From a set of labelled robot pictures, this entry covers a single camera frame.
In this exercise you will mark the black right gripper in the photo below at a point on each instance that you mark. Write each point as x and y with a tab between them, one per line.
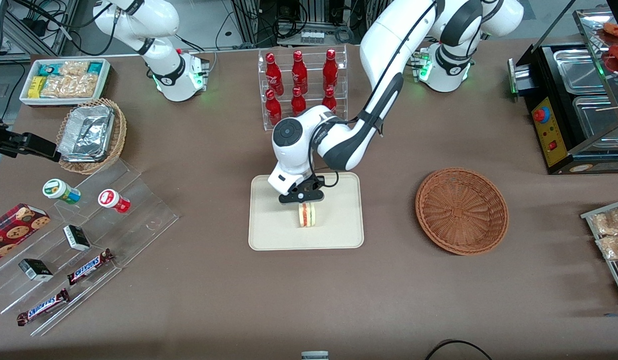
10	142

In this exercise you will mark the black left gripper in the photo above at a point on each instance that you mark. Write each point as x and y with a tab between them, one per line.
315	185

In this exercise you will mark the layered sandwich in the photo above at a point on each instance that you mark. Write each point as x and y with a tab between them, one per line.
307	217

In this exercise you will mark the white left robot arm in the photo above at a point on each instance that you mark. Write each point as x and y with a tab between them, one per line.
383	50

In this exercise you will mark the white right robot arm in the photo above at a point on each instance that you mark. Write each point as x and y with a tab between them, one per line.
159	55

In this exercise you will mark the cream rectangular serving tray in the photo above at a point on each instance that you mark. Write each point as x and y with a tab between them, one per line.
338	225

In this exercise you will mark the small light wicker basket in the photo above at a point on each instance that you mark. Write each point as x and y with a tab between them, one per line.
89	166

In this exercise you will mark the round brown wicker basket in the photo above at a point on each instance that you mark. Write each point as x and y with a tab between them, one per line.
463	235

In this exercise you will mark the green sunflower lid cup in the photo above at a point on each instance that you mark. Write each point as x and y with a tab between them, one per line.
54	188

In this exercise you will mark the aluminium foil container stack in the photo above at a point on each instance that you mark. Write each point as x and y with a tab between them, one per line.
86	132

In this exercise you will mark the white plastic snack bin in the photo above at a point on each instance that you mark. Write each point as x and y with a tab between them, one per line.
59	102

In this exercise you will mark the yellow snack packet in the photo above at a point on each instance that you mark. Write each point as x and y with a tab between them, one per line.
36	86

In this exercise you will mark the beige rice cracker bag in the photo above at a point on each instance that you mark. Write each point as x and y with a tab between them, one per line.
69	87
74	67

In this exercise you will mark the teal snack packet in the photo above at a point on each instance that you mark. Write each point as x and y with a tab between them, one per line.
49	68
94	67

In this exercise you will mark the red lid yogurt cup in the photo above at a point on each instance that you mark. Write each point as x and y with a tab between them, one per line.
108	198

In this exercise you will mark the red tartan cookie box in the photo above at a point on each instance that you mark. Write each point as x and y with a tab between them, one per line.
16	227

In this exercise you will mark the red soda bottle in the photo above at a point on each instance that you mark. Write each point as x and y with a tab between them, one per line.
329	100
272	70
330	67
299	67
273	107
298	100

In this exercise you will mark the small black carton box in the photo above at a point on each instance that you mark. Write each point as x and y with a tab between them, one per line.
78	239
36	270

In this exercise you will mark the clear acrylic bottle rack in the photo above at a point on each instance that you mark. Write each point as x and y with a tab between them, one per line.
313	75

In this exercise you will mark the Snickers chocolate bar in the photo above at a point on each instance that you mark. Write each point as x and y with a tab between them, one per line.
43	307
89	267

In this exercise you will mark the clear acrylic stepped display stand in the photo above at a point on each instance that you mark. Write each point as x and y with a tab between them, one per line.
149	220

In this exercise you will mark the small grey device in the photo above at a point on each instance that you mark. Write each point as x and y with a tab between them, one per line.
314	355

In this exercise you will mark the white power strip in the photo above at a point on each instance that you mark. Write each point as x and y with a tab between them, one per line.
312	36

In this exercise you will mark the black food warmer appliance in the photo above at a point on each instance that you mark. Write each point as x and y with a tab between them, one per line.
553	135

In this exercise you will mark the stainless steel food pan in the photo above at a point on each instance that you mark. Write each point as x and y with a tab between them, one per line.
578	70
596	122

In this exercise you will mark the clear bag of crackers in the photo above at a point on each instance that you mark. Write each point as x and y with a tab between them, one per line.
613	247
608	222

